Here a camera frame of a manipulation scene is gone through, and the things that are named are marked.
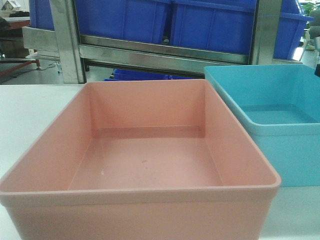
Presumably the pink plastic box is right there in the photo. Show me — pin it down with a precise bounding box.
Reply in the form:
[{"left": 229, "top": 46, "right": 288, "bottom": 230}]
[{"left": 0, "top": 79, "right": 281, "bottom": 240}]

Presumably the light blue plastic box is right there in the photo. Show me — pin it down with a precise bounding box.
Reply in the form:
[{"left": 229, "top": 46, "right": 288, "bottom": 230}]
[{"left": 204, "top": 64, "right": 320, "bottom": 187}]

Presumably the stainless steel shelf rack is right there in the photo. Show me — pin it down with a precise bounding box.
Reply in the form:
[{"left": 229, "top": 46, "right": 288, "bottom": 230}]
[{"left": 22, "top": 0, "right": 290, "bottom": 84}]

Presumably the blue bin on floor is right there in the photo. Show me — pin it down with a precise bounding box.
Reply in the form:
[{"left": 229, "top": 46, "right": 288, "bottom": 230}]
[{"left": 104, "top": 68, "right": 194, "bottom": 82}]

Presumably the blue storage bin left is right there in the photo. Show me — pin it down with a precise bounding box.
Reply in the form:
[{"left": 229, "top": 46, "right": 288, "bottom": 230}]
[{"left": 75, "top": 0, "right": 171, "bottom": 44}]

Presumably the blue storage bin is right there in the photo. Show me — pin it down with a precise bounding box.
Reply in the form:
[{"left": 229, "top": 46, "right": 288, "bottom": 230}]
[
  {"left": 75, "top": 0, "right": 171, "bottom": 44},
  {"left": 170, "top": 0, "right": 255, "bottom": 55},
  {"left": 273, "top": 0, "right": 314, "bottom": 60}
]

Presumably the blue storage bin far right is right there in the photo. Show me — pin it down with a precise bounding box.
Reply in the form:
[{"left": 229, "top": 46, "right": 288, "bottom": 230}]
[{"left": 273, "top": 0, "right": 314, "bottom": 60}]

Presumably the red metal workbench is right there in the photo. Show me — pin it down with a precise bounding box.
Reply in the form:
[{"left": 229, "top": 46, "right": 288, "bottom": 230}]
[{"left": 0, "top": 17, "right": 41, "bottom": 82}]

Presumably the small house model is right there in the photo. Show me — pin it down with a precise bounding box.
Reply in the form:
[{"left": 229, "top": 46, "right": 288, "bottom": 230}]
[{"left": 0, "top": 0, "right": 22, "bottom": 11}]

